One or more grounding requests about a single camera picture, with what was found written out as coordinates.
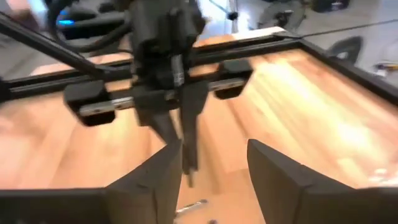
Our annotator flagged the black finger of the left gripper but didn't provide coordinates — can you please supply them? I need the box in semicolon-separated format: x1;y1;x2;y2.
180;82;209;175
136;107;182;147

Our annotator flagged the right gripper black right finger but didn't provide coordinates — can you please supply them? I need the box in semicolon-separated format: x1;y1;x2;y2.
247;138;353;224

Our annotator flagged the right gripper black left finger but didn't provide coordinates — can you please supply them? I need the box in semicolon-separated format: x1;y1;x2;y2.
105;138;183;224

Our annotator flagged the dark grey pen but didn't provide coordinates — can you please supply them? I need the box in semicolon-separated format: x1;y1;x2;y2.
175;199;209;216

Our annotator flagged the black aluminium rig frame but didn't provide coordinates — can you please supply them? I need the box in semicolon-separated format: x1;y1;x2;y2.
0;12;398;106

